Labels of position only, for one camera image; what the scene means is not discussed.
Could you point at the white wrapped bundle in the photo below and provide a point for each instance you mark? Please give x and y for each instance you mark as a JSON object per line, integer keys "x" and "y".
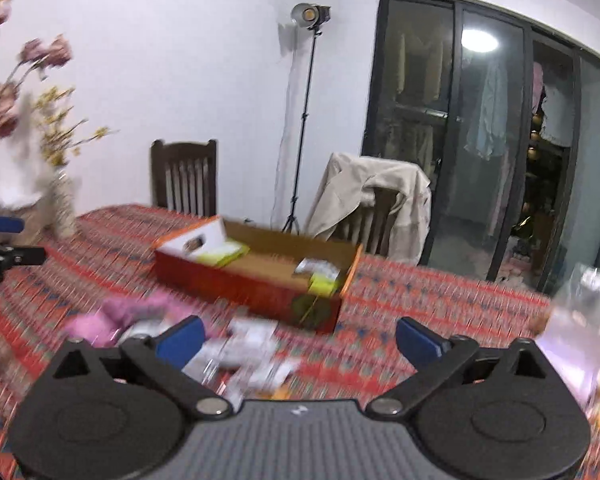
{"x": 12, "y": 165}

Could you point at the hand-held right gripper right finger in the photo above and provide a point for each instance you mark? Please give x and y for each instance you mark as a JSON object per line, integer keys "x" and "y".
{"x": 415, "y": 342}

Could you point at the dark wooden chair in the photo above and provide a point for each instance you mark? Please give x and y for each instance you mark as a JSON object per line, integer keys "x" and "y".
{"x": 182, "y": 175}

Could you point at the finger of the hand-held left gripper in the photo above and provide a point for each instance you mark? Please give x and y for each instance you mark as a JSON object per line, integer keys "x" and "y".
{"x": 2, "y": 223}
{"x": 17, "y": 255}

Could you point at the clear plastic bag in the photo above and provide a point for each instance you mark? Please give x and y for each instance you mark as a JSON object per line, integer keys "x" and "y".
{"x": 595, "y": 285}

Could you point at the red patterned tablecloth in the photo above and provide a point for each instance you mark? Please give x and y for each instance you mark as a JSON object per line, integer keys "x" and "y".
{"x": 430, "y": 300}

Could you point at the silver snack packet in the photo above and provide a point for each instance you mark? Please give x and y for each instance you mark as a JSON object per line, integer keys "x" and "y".
{"x": 140, "y": 332}

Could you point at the beige jacket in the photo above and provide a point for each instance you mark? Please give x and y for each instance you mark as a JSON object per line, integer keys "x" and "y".
{"x": 345, "y": 185}

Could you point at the studio light head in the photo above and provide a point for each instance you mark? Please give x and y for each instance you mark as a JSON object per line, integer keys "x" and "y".
{"x": 310, "y": 12}

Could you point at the brown fluffy object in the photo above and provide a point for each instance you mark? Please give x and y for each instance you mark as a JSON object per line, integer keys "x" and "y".
{"x": 537, "y": 324}

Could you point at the red cardboard box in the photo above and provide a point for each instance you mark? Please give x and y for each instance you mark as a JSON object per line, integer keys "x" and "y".
{"x": 240, "y": 285}

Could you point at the white snack packet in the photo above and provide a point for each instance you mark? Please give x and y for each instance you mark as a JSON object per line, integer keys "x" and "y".
{"x": 250, "y": 334}
{"x": 262, "y": 375}
{"x": 207, "y": 360}
{"x": 312, "y": 265}

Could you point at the yellow-green snack packet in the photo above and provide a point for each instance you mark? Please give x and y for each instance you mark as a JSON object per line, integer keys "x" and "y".
{"x": 225, "y": 254}
{"x": 325, "y": 286}

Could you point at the purple tissue pack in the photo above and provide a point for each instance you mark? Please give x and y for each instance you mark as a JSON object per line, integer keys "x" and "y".
{"x": 572, "y": 360}

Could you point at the light blue hanging shirt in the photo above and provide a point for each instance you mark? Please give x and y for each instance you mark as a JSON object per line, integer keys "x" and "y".
{"x": 486, "y": 110}

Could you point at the sliding glass door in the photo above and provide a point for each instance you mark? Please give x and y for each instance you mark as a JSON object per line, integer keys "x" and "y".
{"x": 450, "y": 185}

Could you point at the black light stand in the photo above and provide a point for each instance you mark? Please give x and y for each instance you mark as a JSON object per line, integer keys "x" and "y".
{"x": 302, "y": 135}

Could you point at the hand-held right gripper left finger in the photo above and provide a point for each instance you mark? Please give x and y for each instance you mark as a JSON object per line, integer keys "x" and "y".
{"x": 182, "y": 340}

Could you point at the yellow flower branches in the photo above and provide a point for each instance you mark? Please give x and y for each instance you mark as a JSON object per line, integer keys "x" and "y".
{"x": 55, "y": 120}

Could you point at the pink snack packet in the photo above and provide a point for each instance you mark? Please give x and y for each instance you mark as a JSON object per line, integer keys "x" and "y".
{"x": 87, "y": 329}
{"x": 140, "y": 305}

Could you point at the pale patterned vase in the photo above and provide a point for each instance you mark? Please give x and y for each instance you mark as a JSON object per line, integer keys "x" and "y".
{"x": 64, "y": 205}

